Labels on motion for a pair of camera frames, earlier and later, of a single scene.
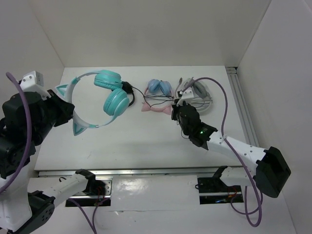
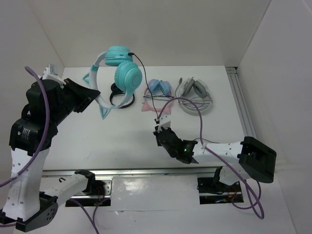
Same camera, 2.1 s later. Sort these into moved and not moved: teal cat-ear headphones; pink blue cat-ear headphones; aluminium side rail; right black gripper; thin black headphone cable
Moved: right black gripper; thin black headphone cable; teal cat-ear headphones
Not moved: aluminium side rail; pink blue cat-ear headphones
